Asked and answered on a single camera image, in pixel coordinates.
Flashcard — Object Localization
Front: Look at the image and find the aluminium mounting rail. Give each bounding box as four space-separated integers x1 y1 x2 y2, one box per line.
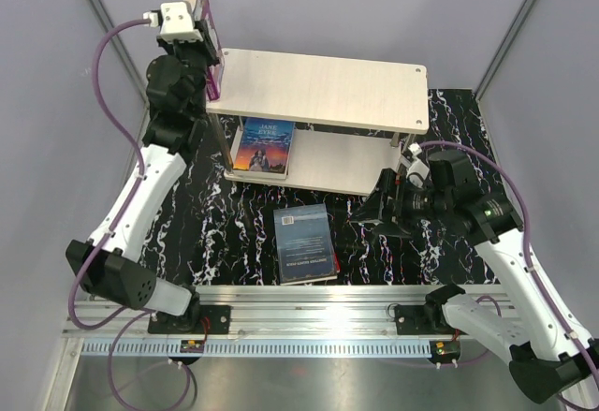
60 283 570 340

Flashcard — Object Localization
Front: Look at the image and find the purple puzzle book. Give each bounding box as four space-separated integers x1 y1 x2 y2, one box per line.
184 0 225 102

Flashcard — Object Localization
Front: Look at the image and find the black marble pattern mat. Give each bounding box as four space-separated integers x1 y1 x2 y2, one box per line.
120 88 534 286

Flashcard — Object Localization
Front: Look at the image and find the two-tier light wooden shelf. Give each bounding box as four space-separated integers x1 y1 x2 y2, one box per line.
208 49 429 196

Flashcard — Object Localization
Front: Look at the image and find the dark blue book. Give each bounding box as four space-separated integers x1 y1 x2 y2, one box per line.
273 204 338 286

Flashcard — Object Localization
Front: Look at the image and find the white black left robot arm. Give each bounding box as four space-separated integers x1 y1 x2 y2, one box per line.
66 20 219 333

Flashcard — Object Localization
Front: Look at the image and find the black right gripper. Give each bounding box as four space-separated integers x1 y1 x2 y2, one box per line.
349 168 453 238

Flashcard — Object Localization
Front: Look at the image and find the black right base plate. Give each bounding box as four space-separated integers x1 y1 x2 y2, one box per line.
393 304 456 336

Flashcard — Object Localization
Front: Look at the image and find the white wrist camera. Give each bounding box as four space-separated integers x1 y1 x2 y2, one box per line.
402 143 430 187
142 1 204 43

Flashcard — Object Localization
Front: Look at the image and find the slotted white cable duct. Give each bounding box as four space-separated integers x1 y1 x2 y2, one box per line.
82 338 431 359

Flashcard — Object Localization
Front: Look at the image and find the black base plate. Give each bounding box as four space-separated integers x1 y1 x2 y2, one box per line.
393 304 456 336
148 305 232 335

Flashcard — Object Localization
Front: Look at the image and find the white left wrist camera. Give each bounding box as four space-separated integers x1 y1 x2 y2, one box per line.
142 1 204 43

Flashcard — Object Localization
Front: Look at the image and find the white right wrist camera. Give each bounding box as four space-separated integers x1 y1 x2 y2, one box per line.
402 143 430 187

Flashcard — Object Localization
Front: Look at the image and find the Jane Eyre book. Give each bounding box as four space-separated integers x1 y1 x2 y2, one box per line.
233 117 295 180

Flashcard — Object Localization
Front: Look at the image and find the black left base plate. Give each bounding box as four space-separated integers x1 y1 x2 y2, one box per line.
148 305 232 335

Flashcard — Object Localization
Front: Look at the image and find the red 13-Storey Treehouse book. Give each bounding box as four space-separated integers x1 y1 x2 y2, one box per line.
332 253 341 274

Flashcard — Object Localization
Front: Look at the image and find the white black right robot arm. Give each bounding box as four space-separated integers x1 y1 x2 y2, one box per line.
351 141 598 410

